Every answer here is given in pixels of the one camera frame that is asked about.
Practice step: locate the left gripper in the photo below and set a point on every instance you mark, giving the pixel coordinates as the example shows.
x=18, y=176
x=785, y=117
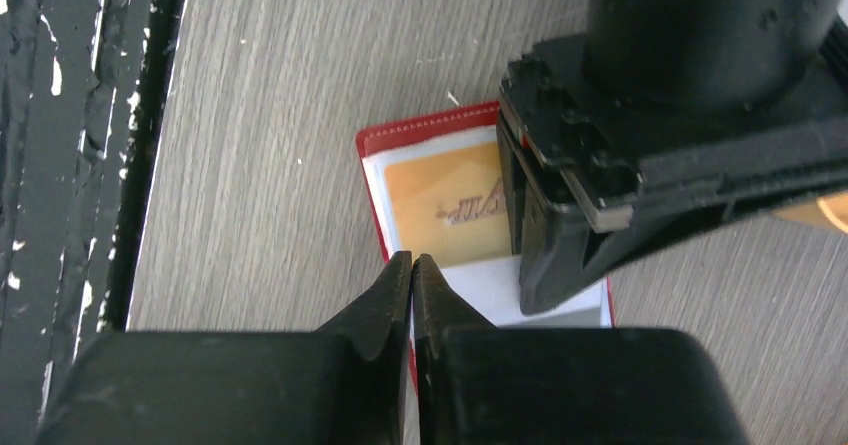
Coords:
x=665, y=106

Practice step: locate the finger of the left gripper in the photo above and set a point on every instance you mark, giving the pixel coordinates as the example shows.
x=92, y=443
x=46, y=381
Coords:
x=560, y=255

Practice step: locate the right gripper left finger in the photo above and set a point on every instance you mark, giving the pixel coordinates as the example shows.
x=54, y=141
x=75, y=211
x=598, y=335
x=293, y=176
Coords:
x=342, y=383

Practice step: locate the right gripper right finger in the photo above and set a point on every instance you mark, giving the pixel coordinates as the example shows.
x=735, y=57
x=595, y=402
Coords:
x=480, y=384

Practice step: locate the red card holder wallet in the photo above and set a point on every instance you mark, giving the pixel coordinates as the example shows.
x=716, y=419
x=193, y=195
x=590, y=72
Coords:
x=490, y=286

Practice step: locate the oval wooden card tray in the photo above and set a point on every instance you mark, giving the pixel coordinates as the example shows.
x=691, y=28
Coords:
x=828, y=212

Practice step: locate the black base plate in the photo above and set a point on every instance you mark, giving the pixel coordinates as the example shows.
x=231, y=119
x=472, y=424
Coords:
x=84, y=84

